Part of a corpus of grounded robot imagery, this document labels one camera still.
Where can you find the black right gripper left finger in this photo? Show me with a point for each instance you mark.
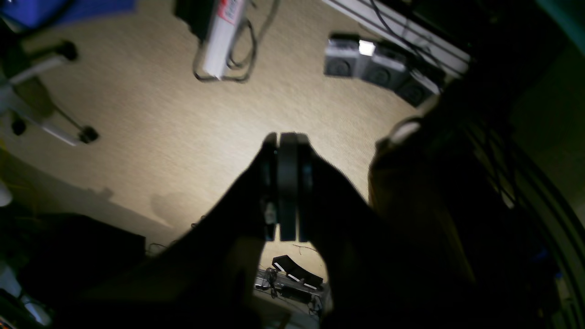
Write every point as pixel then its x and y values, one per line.
pixel 205 279

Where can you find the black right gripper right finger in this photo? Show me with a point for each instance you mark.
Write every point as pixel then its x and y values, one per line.
pixel 340 225

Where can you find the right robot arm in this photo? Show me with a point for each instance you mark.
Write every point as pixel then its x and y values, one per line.
pixel 461 229

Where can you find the white power strip on floor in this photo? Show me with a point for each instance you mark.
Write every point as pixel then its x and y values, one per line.
pixel 214 60

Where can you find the office chair base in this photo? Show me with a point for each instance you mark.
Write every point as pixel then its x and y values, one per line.
pixel 26 101

